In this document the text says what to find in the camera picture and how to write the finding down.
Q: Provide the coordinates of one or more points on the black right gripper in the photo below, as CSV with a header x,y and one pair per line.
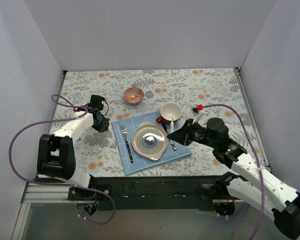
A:
x,y
186,136

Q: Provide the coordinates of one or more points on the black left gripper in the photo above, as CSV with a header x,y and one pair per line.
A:
x,y
101,122

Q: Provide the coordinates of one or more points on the white green-tipped marker pen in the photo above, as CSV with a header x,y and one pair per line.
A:
x,y
172,127

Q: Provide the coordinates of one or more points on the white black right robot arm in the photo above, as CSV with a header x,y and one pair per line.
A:
x,y
252,170

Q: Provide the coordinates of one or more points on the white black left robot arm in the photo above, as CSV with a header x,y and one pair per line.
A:
x,y
56,152

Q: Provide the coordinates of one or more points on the blue checked placemat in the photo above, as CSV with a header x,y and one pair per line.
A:
x,y
141,163

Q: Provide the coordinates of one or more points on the silver fork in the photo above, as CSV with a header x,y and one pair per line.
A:
x,y
125,136

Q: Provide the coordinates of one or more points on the red white cup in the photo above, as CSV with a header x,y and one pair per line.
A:
x,y
169,113

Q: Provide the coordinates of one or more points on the cream grey plate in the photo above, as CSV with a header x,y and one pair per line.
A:
x,y
149,141

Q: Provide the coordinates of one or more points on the red patterned bowl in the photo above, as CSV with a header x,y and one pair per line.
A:
x,y
133,95

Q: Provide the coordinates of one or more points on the floral patterned tablecloth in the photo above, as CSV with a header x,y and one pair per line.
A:
x,y
98,154

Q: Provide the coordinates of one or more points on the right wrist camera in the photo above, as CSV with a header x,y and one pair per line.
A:
x,y
196,110

